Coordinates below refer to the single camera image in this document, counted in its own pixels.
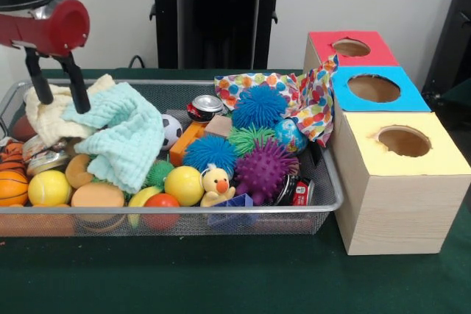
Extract purple spiky toy with eyes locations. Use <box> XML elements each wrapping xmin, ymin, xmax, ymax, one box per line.
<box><xmin>234</xmin><ymin>139</ymin><xmax>301</xmax><ymax>207</ymax></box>

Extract black chair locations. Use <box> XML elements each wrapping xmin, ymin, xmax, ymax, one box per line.
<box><xmin>421</xmin><ymin>0</ymin><xmax>471</xmax><ymax>96</ymax></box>

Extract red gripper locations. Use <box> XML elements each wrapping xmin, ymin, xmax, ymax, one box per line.
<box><xmin>0</xmin><ymin>0</ymin><xmax>92</xmax><ymax>115</ymax></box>

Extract yellow plush duck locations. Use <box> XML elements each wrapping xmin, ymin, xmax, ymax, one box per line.
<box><xmin>199</xmin><ymin>166</ymin><xmax>236</xmax><ymax>207</ymax></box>

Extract shallow clear mesh bin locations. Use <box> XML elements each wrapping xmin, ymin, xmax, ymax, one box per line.
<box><xmin>0</xmin><ymin>77</ymin><xmax>345</xmax><ymax>238</ymax></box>

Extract wooden box with three holes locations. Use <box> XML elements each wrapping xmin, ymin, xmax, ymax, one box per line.
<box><xmin>302</xmin><ymin>29</ymin><xmax>471</xmax><ymax>256</ymax></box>

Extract green spiky ball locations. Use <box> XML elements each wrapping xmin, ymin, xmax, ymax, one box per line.
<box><xmin>227</xmin><ymin>125</ymin><xmax>277</xmax><ymax>157</ymax></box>

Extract mint green muslin cloth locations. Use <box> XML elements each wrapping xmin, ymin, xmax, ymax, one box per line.
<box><xmin>61</xmin><ymin>82</ymin><xmax>166</xmax><ymax>194</ymax></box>

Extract black white soccer ball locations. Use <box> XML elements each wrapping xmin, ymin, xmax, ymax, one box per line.
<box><xmin>160</xmin><ymin>114</ymin><xmax>184</xmax><ymax>151</ymax></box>

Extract large polka dot cloth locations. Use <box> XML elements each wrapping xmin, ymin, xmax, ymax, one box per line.
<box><xmin>213</xmin><ymin>54</ymin><xmax>339</xmax><ymax>148</ymax></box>

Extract orange toy basketball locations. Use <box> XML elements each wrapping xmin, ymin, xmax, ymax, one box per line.
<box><xmin>0</xmin><ymin>169</ymin><xmax>29</xmax><ymax>207</ymax></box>

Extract dark green side table cloth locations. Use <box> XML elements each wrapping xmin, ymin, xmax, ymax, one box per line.
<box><xmin>439</xmin><ymin>78</ymin><xmax>471</xmax><ymax>107</ymax></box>

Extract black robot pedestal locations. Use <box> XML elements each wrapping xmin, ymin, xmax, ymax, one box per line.
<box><xmin>141</xmin><ymin>0</ymin><xmax>297</xmax><ymax>70</ymax></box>

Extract cream yellow cloth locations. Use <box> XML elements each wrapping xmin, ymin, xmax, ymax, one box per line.
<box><xmin>24</xmin><ymin>73</ymin><xmax>117</xmax><ymax>146</ymax></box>

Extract yellow ball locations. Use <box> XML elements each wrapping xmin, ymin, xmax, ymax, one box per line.
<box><xmin>27</xmin><ymin>169</ymin><xmax>73</xmax><ymax>206</ymax></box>

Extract large blue fuzzy spiky ball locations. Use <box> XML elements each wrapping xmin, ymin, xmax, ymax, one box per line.
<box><xmin>231</xmin><ymin>84</ymin><xmax>288</xmax><ymax>129</ymax></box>

